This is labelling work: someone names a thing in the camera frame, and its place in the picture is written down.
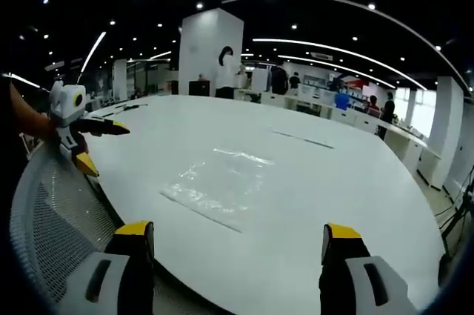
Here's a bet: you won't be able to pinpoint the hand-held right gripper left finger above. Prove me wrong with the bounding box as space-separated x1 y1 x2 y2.
61 220 156 315

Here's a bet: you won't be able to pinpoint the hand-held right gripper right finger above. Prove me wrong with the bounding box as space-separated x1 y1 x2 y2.
318 222 418 315

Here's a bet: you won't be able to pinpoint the clear crinkled food packaging bag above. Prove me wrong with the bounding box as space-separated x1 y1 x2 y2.
159 147 276 234

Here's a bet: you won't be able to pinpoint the straight ceiling light strip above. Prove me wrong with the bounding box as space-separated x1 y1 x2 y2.
79 30 107 76

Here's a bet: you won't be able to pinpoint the grey mesh chair back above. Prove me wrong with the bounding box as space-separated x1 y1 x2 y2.
8 143 127 305

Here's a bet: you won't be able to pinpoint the black box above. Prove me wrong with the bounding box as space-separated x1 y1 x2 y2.
188 80 212 97

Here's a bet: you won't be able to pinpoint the white counter desk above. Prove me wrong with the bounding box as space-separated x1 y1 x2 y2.
376 117 442 184

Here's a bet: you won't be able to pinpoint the blue chair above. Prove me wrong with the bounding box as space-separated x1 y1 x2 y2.
334 92 351 110

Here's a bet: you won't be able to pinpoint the long curved ceiling light strip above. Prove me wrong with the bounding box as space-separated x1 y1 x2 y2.
221 0 472 93

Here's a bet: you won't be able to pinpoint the black cable on table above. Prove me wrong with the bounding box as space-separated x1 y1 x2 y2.
102 102 150 119

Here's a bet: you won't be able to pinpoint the black floor cables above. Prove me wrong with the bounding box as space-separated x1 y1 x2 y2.
432 166 474 253

